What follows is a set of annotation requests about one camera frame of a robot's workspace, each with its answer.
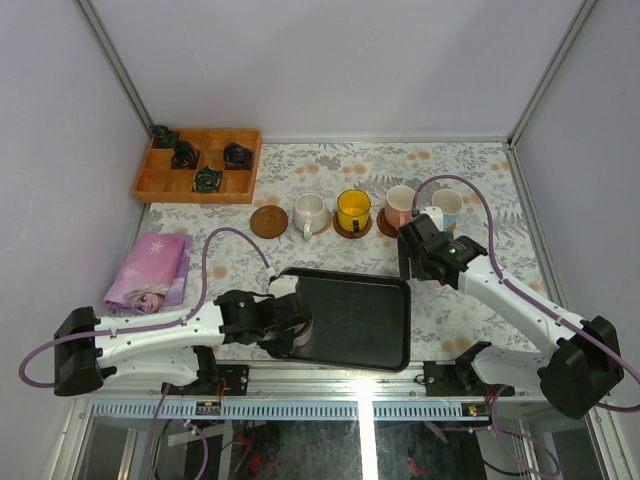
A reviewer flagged lilac purple mug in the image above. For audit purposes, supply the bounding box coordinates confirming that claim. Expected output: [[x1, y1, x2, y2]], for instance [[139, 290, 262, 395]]
[[293, 319, 313, 348]]

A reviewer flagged dark wooden coaster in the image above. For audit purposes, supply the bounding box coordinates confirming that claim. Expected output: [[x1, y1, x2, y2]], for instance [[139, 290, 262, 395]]
[[332, 218, 372, 240], [250, 205, 288, 239], [376, 208, 399, 238]]

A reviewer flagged pink mug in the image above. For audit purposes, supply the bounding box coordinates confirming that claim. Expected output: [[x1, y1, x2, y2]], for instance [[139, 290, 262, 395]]
[[384, 185, 415, 229]]

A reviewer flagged light blue mug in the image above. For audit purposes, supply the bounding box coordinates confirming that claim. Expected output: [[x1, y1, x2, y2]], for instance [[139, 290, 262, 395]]
[[431, 189, 463, 231]]

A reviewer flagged yellow enamel mug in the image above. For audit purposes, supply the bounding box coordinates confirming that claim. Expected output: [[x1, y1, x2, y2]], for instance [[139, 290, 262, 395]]
[[335, 189, 371, 233]]

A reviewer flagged black serving tray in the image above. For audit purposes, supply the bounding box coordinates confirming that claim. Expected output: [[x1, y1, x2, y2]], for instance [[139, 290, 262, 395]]
[[281, 267, 411, 372]]

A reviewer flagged woven rattan coaster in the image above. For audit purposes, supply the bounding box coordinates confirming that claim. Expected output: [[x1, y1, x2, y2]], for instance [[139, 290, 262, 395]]
[[310, 214, 332, 235]]

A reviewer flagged cream white mug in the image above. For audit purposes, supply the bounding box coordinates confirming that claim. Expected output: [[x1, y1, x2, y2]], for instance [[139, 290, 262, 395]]
[[293, 193, 329, 241]]

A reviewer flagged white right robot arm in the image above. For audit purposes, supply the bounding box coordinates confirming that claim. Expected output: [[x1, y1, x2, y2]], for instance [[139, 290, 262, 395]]
[[398, 214, 624, 419]]

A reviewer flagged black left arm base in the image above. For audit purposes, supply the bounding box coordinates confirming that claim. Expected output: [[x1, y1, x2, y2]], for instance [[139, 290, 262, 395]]
[[160, 364, 249, 399]]

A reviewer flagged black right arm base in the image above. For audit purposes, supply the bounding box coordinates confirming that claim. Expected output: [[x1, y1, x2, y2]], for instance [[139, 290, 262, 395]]
[[422, 344, 499, 397]]

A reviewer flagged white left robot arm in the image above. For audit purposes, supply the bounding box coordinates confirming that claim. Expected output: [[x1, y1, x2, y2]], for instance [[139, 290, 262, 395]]
[[53, 290, 312, 397]]

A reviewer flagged purple princess print cloth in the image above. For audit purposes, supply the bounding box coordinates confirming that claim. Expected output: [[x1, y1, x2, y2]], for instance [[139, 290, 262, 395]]
[[103, 232, 192, 314]]

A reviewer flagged black green rolled item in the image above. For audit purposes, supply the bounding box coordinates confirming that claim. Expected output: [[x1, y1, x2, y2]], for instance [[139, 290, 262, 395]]
[[193, 166, 222, 193]]

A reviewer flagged black rolled item right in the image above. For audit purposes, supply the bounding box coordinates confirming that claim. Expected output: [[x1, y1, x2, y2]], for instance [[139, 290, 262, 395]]
[[223, 142, 254, 170]]

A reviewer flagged wooden compartment tray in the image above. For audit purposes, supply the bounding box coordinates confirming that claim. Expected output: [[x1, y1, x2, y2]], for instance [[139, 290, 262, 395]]
[[133, 128, 262, 204]]

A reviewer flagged black rolled item corner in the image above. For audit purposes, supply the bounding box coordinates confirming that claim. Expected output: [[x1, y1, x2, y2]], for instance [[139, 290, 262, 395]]
[[151, 124, 174, 138]]

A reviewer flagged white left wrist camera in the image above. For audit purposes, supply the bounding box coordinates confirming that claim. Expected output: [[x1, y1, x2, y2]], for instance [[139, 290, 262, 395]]
[[268, 275, 299, 298]]

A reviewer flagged right aluminium frame post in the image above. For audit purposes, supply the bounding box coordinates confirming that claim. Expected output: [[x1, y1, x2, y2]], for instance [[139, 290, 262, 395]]
[[506, 0, 599, 150]]

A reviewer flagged aluminium frame post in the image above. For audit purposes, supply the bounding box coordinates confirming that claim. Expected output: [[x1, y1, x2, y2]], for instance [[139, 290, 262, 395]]
[[506, 0, 599, 150], [73, 0, 153, 137]]

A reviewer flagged left aluminium frame post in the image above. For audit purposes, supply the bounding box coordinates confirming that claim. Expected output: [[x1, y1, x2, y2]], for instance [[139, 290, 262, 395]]
[[73, 0, 153, 137]]

